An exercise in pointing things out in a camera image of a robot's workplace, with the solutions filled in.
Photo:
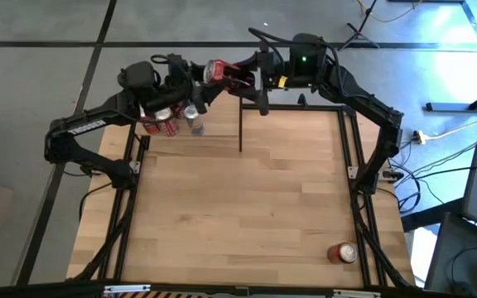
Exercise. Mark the silver teal beverage can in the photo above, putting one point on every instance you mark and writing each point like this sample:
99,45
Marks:
195,124

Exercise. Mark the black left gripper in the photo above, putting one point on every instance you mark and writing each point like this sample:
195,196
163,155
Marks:
174,89

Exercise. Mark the yellow white power plug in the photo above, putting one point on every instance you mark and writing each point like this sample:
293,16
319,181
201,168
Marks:
419,136

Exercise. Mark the black desk leg bar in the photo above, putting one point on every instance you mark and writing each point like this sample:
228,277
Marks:
429,215

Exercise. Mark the black aluminium table frame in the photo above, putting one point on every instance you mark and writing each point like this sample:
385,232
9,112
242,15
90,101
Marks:
358,232

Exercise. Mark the yellow black hazard label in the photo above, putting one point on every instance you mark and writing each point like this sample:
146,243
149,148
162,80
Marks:
172,295

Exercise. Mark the dark red soda can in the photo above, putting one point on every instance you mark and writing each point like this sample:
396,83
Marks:
224,70

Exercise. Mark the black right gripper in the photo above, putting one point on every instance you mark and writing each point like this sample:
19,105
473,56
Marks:
304,70

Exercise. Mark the red can with recycle print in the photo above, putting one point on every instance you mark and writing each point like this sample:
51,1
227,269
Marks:
344,253

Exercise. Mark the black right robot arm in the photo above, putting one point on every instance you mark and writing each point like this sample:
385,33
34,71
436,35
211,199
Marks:
383,124

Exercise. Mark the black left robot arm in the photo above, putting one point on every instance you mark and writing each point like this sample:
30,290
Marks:
85,126

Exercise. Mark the black floor stand base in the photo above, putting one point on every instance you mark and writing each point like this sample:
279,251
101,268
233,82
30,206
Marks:
449,107

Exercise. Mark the black tripod stand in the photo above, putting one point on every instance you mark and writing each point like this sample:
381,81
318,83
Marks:
358,33

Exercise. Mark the dark grey cabinet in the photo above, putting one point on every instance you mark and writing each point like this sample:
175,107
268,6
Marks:
470,269

